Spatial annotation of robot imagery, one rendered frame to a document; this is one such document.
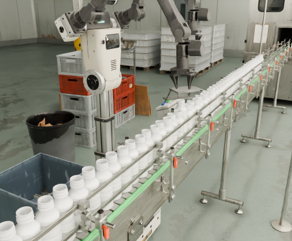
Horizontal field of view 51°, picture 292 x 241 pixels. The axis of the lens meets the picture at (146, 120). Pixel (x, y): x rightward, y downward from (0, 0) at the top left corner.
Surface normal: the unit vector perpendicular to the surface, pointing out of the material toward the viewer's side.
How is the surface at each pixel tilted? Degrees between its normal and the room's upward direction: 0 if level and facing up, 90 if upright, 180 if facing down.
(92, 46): 90
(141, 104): 100
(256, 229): 0
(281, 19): 90
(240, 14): 90
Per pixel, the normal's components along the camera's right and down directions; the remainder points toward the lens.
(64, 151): 0.67, 0.31
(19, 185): 0.87, 0.17
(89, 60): -0.48, 0.47
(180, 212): 0.00, -0.94
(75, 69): -0.37, 0.32
